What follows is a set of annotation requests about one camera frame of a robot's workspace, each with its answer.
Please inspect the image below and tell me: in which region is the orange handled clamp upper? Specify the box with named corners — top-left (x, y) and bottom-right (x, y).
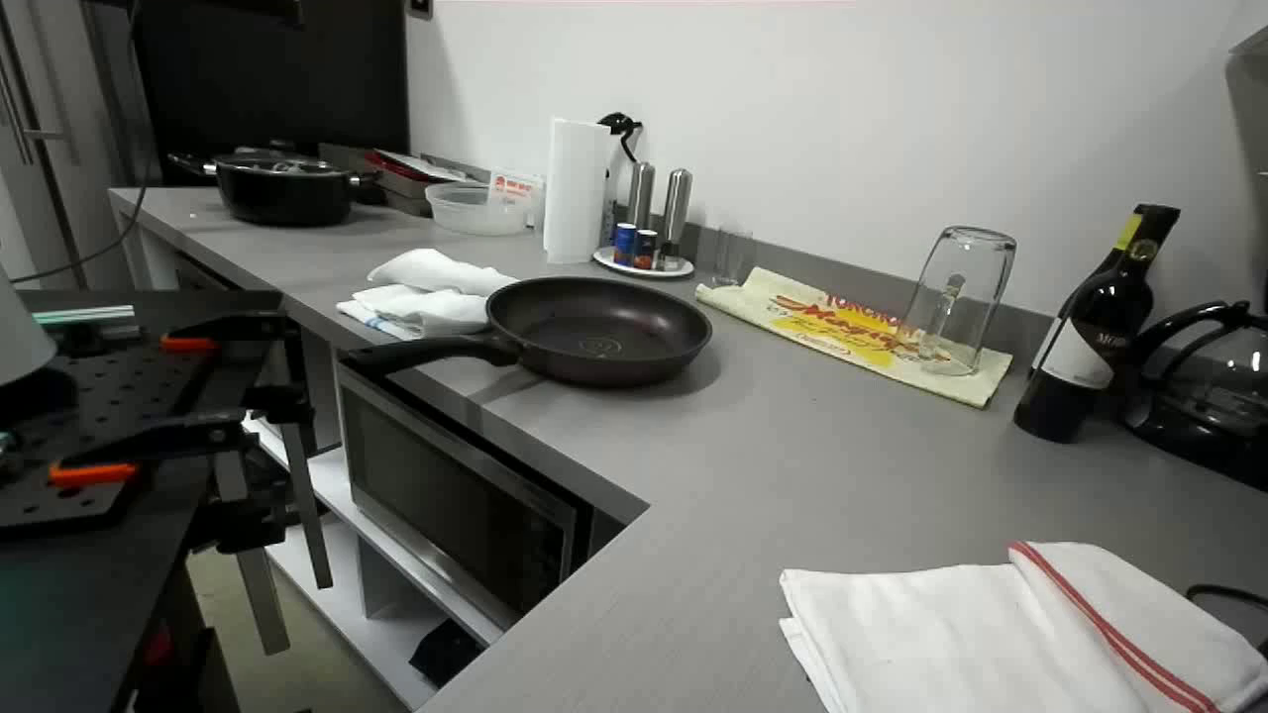
top-left (160, 336), bottom-right (220, 357)

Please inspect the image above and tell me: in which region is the red white box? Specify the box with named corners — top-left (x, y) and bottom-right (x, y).
top-left (487, 172), bottom-right (543, 230)

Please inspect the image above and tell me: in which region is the small blue spice jar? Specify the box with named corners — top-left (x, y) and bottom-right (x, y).
top-left (615, 221), bottom-right (638, 267)

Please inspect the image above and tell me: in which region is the stainless microwave oven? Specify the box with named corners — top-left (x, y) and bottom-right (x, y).
top-left (339, 369), bottom-right (621, 629)

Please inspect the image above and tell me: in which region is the steel pepper shaker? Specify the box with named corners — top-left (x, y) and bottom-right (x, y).
top-left (661, 166), bottom-right (695, 250)

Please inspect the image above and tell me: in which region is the white round plate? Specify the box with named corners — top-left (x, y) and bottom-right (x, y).
top-left (592, 245), bottom-right (695, 283)

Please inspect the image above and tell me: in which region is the black frying pan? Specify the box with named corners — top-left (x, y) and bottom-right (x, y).
top-left (349, 279), bottom-right (715, 390)

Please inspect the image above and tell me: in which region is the white paper towel roll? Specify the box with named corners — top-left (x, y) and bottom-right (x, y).
top-left (543, 119), bottom-right (607, 267)

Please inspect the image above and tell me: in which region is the folded white blue cloth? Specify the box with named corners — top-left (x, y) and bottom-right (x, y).
top-left (343, 286), bottom-right (483, 341)

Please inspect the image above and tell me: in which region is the black cooking pot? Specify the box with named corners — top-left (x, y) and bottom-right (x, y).
top-left (205, 152), bottom-right (362, 225)

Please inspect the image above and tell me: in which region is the black perforated mounting board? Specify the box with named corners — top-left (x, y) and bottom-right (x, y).
top-left (0, 315), bottom-right (282, 541)

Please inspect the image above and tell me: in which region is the dark wine bottle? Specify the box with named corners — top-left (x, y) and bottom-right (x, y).
top-left (1016, 201), bottom-right (1181, 444)

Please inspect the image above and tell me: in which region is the clear plastic container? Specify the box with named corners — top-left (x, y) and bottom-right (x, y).
top-left (424, 183), bottom-right (529, 233)

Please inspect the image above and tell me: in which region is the upturned clear glass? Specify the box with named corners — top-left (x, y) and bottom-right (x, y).
top-left (905, 225), bottom-right (1020, 376)

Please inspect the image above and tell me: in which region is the black glass coffee carafe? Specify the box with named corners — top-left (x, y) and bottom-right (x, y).
top-left (1117, 300), bottom-right (1268, 493)

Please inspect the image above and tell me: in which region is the steel salt shaker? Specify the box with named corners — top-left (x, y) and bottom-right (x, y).
top-left (628, 164), bottom-right (654, 230)

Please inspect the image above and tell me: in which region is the white towel red stripe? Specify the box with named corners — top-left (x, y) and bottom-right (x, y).
top-left (780, 545), bottom-right (1268, 713)

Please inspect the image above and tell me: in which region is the orange handled clamp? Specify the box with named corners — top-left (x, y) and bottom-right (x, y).
top-left (160, 336), bottom-right (220, 357)
top-left (49, 461), bottom-right (143, 486)

